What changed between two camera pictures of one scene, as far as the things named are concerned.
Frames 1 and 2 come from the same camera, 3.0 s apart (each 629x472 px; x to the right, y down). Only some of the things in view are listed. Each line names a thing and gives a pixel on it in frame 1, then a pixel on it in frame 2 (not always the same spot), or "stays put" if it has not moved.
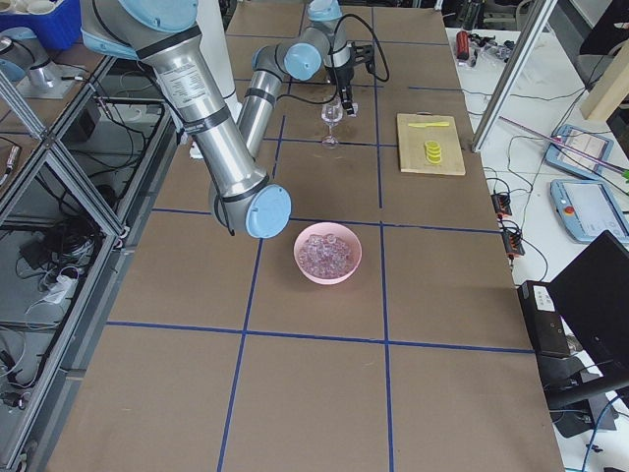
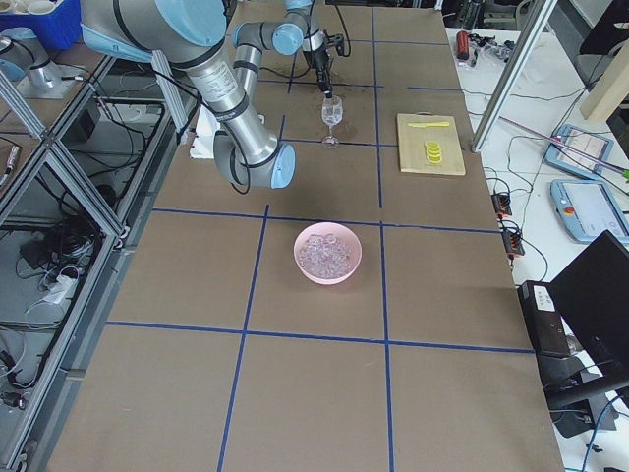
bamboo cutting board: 412,144 stays put
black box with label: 545,324 stays put
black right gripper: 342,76 -> 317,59
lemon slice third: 433,154 stays put
